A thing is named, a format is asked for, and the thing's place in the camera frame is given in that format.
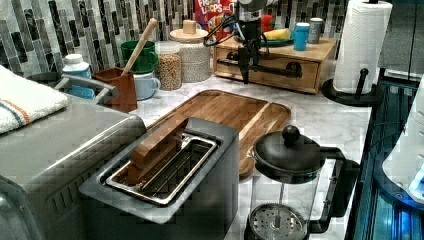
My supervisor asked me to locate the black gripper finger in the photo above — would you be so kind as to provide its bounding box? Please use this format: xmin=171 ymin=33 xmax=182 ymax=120
xmin=238 ymin=46 xmax=250 ymax=84
xmin=252 ymin=48 xmax=260 ymax=66

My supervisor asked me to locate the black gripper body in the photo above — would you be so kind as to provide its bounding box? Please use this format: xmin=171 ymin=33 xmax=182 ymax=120
xmin=239 ymin=19 xmax=261 ymax=50

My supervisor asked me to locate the wooden drawer box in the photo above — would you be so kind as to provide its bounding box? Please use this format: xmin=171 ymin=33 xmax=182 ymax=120
xmin=213 ymin=38 xmax=338 ymax=94

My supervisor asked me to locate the black drawer handle bar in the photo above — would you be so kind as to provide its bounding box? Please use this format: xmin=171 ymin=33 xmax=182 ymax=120
xmin=217 ymin=57 xmax=302 ymax=82

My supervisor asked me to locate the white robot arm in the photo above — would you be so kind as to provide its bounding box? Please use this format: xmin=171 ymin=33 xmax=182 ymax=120
xmin=235 ymin=0 xmax=274 ymax=84

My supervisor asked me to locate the yellow banana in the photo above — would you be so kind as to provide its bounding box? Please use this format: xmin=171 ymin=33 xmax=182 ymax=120
xmin=264 ymin=28 xmax=291 ymax=41

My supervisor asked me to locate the teal plate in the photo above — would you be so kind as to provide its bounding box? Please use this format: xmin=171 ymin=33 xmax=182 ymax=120
xmin=261 ymin=29 xmax=294 ymax=47

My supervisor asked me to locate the red cereal box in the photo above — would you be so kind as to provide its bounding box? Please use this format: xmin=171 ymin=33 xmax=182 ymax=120
xmin=194 ymin=0 xmax=234 ymax=33

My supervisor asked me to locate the blue shaker bottle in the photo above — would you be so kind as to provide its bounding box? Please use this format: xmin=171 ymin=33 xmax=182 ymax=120
xmin=294 ymin=22 xmax=310 ymax=51

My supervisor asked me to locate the white canister wooden lid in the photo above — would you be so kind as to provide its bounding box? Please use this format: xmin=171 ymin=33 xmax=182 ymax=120
xmin=169 ymin=19 xmax=213 ymax=84

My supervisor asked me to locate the wooden serving tray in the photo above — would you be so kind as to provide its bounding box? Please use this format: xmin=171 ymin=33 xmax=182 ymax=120
xmin=148 ymin=90 xmax=291 ymax=179

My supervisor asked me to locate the clear jar of grains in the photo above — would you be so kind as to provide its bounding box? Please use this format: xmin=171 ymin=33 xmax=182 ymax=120
xmin=155 ymin=41 xmax=182 ymax=91

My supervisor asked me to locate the green bowl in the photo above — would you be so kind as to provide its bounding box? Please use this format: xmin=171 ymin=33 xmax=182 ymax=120
xmin=120 ymin=40 xmax=158 ymax=74

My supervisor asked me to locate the light blue mug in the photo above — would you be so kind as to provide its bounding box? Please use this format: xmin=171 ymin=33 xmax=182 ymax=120
xmin=134 ymin=72 xmax=161 ymax=101

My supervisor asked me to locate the white paper towel roll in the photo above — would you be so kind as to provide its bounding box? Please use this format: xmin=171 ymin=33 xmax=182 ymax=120
xmin=333 ymin=0 xmax=392 ymax=94

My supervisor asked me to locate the black paper towel holder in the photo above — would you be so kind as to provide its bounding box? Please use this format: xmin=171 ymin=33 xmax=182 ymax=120
xmin=321 ymin=68 xmax=384 ymax=107

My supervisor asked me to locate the brown utensil holder box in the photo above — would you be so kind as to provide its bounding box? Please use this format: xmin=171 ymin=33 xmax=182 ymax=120
xmin=92 ymin=67 xmax=138 ymax=112

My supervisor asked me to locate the brown toast slice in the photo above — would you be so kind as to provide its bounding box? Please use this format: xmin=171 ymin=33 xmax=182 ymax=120
xmin=127 ymin=114 xmax=188 ymax=185

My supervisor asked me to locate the black glass french press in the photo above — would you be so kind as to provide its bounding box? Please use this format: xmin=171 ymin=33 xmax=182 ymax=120
xmin=244 ymin=125 xmax=360 ymax=240

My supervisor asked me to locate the black slot toaster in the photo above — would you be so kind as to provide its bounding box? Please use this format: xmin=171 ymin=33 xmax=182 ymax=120
xmin=79 ymin=118 xmax=239 ymax=240

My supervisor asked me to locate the blue white milk bottle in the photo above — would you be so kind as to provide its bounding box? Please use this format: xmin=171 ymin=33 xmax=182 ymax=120
xmin=62 ymin=54 xmax=95 ymax=99

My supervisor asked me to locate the white striped folded towel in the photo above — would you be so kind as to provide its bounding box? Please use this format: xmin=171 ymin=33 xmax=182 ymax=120
xmin=0 ymin=67 xmax=68 ymax=134

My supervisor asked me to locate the silver toaster oven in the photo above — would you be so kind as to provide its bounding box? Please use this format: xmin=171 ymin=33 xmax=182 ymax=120
xmin=1 ymin=93 xmax=146 ymax=240

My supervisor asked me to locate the wooden spoon handle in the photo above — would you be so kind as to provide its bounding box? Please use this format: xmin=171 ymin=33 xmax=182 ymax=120
xmin=122 ymin=18 xmax=157 ymax=75

